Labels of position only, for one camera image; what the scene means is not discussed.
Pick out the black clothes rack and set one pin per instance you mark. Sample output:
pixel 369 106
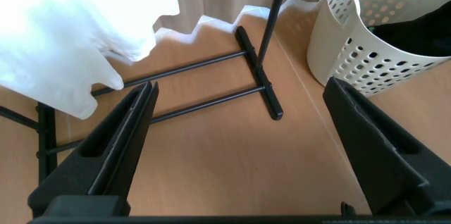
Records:
pixel 260 79

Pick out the black garment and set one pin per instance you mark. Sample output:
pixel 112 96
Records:
pixel 423 34

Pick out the white garment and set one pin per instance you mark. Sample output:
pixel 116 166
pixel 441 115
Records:
pixel 53 41

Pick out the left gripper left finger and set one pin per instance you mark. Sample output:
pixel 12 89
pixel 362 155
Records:
pixel 105 160

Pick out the white laundry basket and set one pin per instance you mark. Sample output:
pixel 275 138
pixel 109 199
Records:
pixel 334 41

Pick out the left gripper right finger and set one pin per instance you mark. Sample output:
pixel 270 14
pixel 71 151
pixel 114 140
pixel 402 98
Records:
pixel 394 167

